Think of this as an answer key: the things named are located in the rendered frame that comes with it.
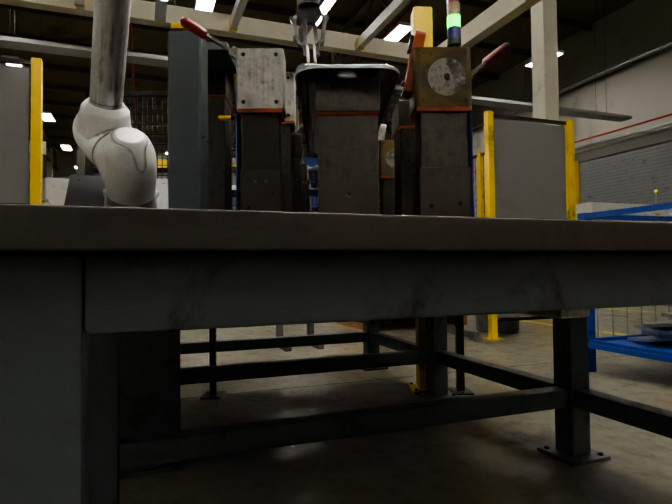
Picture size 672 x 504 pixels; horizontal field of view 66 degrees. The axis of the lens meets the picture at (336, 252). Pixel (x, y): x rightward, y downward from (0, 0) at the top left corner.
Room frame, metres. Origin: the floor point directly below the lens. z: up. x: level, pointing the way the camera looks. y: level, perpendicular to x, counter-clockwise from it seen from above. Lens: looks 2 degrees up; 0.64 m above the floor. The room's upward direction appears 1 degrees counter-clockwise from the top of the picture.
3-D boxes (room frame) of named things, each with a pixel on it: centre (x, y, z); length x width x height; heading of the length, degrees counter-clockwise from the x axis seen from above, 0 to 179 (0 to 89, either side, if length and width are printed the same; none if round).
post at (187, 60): (1.10, 0.31, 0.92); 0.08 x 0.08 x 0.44; 1
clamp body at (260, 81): (1.00, 0.16, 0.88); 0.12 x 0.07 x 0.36; 91
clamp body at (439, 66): (1.01, -0.22, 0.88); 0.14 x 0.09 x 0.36; 91
